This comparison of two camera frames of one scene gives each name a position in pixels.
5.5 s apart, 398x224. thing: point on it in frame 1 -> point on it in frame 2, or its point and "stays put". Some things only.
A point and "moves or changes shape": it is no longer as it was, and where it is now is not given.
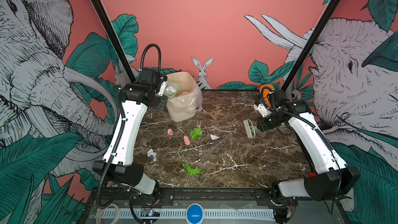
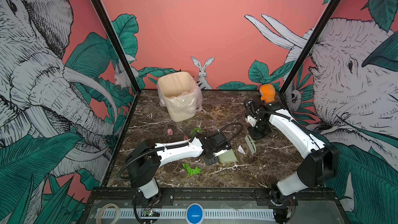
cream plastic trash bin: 188,99 stays put
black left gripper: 164,99 -> 209,162
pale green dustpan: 170,94 -> 227,157
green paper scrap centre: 195,133 stays put
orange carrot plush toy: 266,92 stays put
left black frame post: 110,26 stays put
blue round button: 195,213 stays put
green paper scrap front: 191,171 stays put
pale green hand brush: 250,128 moves or changes shape
